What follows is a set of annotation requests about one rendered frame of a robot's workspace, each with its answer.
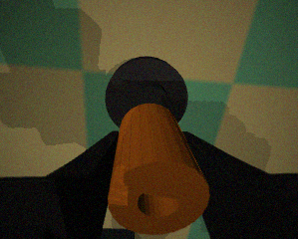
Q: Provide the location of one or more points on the orange knob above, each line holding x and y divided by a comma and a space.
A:
157, 186

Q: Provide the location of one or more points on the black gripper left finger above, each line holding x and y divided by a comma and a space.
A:
72, 200

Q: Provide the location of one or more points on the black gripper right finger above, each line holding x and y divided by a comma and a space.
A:
244, 202

